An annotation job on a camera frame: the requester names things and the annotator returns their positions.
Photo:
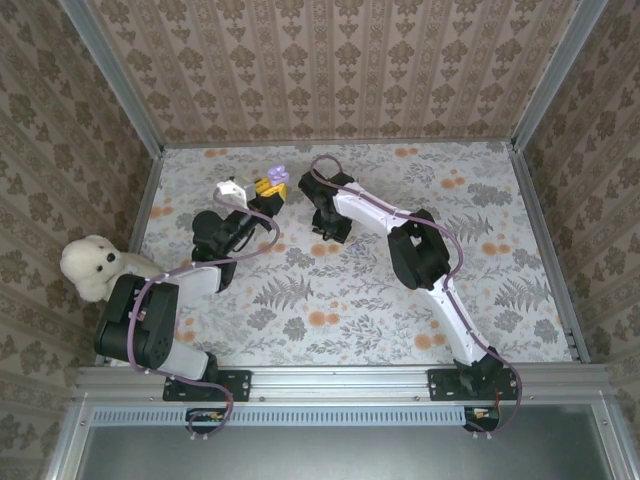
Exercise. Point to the purple earbud charging case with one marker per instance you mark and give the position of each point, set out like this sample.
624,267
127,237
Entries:
278,174

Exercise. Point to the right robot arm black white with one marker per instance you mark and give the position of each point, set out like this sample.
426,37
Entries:
420,250

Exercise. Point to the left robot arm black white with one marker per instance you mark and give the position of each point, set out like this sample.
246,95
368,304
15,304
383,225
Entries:
135,320

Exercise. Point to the white teddy bear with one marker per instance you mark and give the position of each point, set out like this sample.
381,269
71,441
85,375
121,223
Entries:
87,265

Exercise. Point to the black connector box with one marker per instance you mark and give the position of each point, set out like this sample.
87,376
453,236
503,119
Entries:
205,417
482,417

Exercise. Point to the grey metal sheet panel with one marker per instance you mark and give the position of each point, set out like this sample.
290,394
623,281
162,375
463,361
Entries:
325,455

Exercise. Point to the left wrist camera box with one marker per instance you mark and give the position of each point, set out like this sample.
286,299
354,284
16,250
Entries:
231,190

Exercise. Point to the aluminium table side rail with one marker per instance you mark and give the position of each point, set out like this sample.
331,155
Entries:
545,240
145,200

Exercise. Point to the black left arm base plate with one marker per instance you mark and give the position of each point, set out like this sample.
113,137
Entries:
235,385

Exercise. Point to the aluminium mounting rail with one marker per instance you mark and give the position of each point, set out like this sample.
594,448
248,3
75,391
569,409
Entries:
340,382

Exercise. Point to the aluminium frame post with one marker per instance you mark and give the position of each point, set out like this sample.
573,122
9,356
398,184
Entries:
115,80
555,75

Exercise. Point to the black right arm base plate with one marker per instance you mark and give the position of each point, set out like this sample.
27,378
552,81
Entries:
445,385

